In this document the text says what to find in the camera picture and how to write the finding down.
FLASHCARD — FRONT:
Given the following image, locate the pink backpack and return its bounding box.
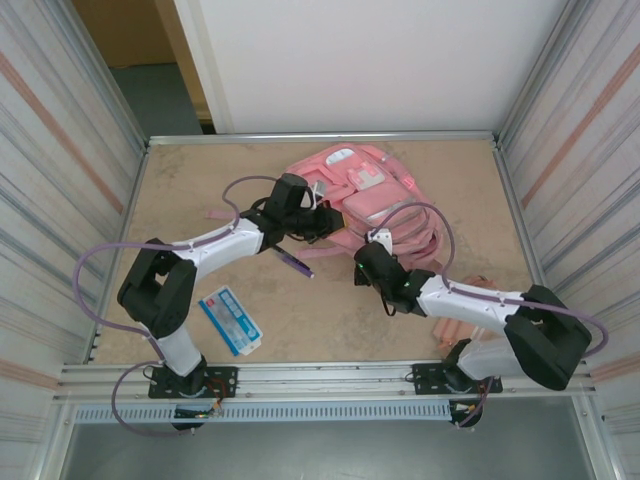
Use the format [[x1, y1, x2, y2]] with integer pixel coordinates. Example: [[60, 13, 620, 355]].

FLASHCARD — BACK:
[[207, 142, 446, 281]]

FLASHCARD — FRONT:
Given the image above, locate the purple marker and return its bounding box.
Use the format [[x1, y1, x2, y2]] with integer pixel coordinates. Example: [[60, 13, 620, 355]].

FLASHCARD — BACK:
[[277, 248, 316, 280]]

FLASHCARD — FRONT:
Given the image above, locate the white blue supply packet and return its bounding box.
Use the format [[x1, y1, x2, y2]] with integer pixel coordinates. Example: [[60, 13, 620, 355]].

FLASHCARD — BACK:
[[198, 284, 265, 357]]

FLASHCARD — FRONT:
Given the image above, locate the small circuit board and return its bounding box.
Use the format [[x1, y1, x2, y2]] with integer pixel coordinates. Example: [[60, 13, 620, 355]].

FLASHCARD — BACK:
[[173, 407, 225, 419]]

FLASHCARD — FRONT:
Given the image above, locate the brown wooden door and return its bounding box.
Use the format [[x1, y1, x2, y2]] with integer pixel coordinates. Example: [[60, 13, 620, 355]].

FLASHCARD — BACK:
[[72, 0, 217, 135]]

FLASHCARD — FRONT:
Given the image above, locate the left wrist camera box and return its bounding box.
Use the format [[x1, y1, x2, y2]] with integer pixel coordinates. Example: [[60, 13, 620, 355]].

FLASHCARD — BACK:
[[308, 180, 332, 211]]

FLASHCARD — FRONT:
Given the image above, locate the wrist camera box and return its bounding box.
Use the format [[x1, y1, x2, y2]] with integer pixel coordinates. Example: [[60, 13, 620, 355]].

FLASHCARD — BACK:
[[366, 227, 395, 252], [308, 180, 332, 211]]

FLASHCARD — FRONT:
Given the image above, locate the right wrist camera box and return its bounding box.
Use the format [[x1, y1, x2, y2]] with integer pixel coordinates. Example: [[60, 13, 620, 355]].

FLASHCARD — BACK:
[[366, 227, 395, 252]]

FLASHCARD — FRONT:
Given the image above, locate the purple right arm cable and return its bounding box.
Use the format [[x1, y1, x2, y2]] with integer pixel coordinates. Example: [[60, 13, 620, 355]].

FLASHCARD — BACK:
[[367, 202, 609, 430]]

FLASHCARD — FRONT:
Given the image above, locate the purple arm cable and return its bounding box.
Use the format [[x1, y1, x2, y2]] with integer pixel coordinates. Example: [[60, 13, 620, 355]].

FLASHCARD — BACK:
[[73, 175, 281, 440], [367, 202, 609, 430]]

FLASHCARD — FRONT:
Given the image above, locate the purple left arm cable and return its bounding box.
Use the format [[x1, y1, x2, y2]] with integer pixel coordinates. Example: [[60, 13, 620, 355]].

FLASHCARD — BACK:
[[73, 175, 281, 440]]

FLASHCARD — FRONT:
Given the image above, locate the aluminium table edge rail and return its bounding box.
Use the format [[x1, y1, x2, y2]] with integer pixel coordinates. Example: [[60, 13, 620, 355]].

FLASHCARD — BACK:
[[147, 130, 501, 146]]

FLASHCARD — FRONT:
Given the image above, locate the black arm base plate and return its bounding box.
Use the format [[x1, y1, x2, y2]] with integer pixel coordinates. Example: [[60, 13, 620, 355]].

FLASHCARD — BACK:
[[410, 360, 503, 396], [148, 366, 239, 400]]

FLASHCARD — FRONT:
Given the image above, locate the long aluminium mounting rail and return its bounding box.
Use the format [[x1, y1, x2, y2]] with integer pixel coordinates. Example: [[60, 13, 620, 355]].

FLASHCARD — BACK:
[[57, 357, 599, 404]]

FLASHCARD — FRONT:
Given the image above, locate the grey slotted cable duct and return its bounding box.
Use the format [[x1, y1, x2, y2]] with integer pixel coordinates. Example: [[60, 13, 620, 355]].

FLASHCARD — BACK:
[[72, 402, 454, 425]]

